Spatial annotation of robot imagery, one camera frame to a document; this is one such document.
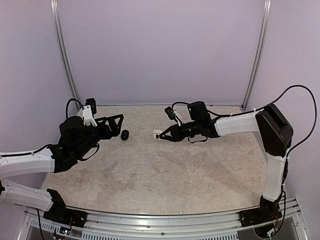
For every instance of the front aluminium rail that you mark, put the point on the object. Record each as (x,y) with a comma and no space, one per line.
(225,225)

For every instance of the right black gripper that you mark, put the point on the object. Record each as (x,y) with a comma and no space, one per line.
(176,134)

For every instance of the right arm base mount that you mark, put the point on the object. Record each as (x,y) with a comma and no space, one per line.
(256,216)

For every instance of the right aluminium frame post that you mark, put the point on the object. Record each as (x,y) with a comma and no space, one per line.
(258,53)

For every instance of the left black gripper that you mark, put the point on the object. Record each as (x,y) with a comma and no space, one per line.
(114,130)

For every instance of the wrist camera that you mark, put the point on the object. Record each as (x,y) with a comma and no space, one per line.
(173,115)
(88,112)

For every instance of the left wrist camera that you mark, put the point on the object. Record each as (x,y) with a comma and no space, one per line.
(88,112)

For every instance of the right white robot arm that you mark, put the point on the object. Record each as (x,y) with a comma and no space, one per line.
(275,131)

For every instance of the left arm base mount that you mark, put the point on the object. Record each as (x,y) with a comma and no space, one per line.
(66,216)

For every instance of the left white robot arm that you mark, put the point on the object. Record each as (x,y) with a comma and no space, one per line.
(77,138)

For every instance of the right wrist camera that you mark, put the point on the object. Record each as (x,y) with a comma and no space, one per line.
(173,115)

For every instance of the white earbud charging case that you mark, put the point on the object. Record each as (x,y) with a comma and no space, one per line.
(156,133)

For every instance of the black earbud charging case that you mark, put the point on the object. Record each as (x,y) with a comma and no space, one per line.
(124,135)

